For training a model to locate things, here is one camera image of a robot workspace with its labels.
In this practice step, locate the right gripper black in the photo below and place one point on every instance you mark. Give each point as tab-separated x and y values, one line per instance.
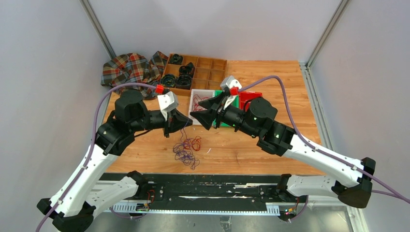
207	116

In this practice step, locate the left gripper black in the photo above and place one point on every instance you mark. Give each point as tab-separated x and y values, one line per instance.
175	121

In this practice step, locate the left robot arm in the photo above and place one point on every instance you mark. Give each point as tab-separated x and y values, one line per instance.
74	207

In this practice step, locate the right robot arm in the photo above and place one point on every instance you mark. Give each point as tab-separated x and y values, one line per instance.
343	178

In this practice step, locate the white plastic bin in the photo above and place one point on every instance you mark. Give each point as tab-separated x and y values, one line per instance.
196	96

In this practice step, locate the green plastic bin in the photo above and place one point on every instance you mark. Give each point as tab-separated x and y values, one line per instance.
234	104

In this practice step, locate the red plastic bin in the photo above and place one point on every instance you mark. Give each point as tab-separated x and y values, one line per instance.
245	97

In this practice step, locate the rolled dark floral cloth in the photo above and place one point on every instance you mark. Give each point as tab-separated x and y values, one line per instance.
184	82

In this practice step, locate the rolled blue yellow floral cloth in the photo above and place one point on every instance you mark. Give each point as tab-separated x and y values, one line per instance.
169	80

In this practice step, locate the rolled dark cloth middle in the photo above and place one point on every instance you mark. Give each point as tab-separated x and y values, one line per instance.
188	69

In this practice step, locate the rolled dark cloth top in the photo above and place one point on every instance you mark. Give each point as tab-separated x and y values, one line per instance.
176	59

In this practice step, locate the plaid cloth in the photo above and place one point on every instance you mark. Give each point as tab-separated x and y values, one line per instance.
133	68

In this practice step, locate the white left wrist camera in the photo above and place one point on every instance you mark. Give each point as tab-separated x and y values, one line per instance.
167	103

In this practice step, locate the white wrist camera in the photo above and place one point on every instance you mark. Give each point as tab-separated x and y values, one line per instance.
231	86
167	103

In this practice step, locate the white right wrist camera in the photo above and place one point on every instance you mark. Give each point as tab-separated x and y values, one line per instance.
231	86

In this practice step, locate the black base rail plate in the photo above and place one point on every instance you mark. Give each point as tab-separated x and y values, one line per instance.
216	192

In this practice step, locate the right aluminium frame post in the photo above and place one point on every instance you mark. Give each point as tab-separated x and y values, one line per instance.
343	4

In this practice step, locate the aluminium frame post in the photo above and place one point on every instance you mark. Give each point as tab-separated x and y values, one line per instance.
343	4
98	27

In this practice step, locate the white slotted cable duct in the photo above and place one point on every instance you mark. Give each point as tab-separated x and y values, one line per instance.
128	207

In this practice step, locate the left aluminium frame post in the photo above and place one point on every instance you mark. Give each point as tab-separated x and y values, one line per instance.
98	27

